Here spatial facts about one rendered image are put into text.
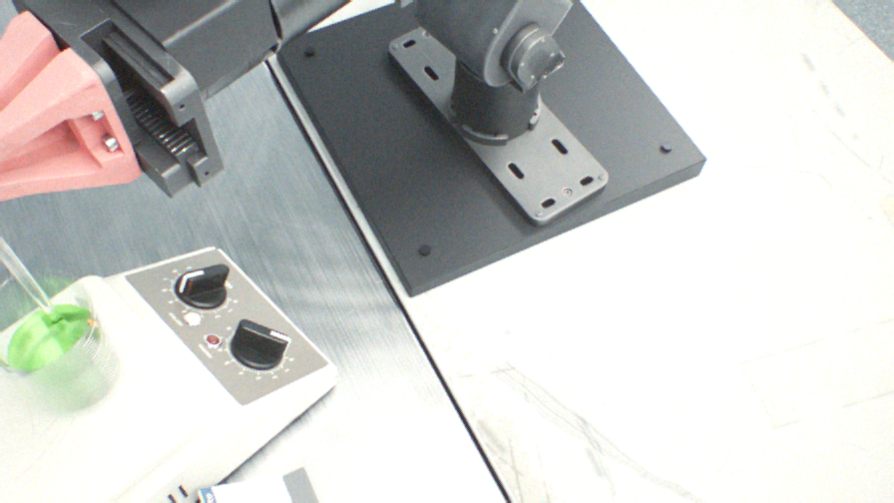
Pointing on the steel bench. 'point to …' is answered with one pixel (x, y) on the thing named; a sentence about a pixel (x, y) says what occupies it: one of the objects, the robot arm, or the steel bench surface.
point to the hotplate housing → (254, 422)
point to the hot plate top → (102, 421)
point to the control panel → (225, 327)
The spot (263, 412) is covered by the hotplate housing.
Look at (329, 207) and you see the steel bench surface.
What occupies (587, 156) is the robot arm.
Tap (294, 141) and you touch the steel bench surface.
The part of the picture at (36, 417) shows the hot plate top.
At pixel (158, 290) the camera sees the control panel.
